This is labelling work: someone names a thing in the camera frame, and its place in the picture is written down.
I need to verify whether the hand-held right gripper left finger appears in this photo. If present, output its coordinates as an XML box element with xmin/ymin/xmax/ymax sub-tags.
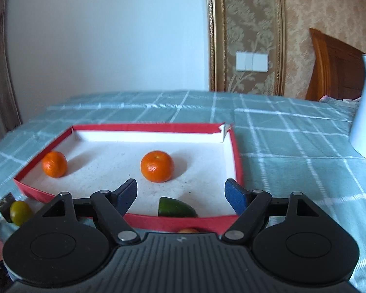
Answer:
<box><xmin>33</xmin><ymin>178</ymin><xmax>141</xmax><ymax>245</ymax></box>

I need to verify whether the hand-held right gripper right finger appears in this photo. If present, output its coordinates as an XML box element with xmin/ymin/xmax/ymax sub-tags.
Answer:
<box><xmin>221</xmin><ymin>178</ymin><xmax>327</xmax><ymax>245</ymax></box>

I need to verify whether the small yellow-green fruit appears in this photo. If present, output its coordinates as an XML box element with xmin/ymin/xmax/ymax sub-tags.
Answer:
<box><xmin>9</xmin><ymin>201</ymin><xmax>32</xmax><ymax>226</ymax></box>

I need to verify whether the red cardboard box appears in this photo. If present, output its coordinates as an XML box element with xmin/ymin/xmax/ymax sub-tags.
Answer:
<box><xmin>13</xmin><ymin>123</ymin><xmax>243</xmax><ymax>234</ymax></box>

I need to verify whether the large orange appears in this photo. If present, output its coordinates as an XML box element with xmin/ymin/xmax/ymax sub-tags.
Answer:
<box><xmin>140</xmin><ymin>150</ymin><xmax>175</xmax><ymax>183</ymax></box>

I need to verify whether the green cucumber wedge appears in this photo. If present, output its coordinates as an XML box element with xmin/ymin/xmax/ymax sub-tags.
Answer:
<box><xmin>158</xmin><ymin>197</ymin><xmax>198</xmax><ymax>218</ymax></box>

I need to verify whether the small orange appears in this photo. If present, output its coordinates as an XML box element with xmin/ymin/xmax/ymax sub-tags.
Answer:
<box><xmin>42</xmin><ymin>151</ymin><xmax>68</xmax><ymax>178</ymax></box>

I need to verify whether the pink cloth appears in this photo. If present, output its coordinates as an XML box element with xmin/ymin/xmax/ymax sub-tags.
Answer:
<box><xmin>320</xmin><ymin>95</ymin><xmax>362</xmax><ymax>103</ymax></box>

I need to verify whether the beige curtain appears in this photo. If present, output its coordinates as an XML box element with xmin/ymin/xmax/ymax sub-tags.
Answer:
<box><xmin>0</xmin><ymin>0</ymin><xmax>22</xmax><ymax>147</ymax></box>

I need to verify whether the wooden chair back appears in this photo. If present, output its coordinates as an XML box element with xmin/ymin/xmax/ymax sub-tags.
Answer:
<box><xmin>305</xmin><ymin>27</ymin><xmax>366</xmax><ymax>101</ymax></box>

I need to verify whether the white wall switch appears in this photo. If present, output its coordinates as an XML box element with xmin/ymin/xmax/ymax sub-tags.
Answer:
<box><xmin>253</xmin><ymin>53</ymin><xmax>268</xmax><ymax>73</ymax></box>
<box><xmin>235</xmin><ymin>52</ymin><xmax>253</xmax><ymax>72</ymax></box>

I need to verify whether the gold wall panel frame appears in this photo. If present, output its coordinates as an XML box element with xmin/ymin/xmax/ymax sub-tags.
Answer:
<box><xmin>205</xmin><ymin>0</ymin><xmax>286</xmax><ymax>96</ymax></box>

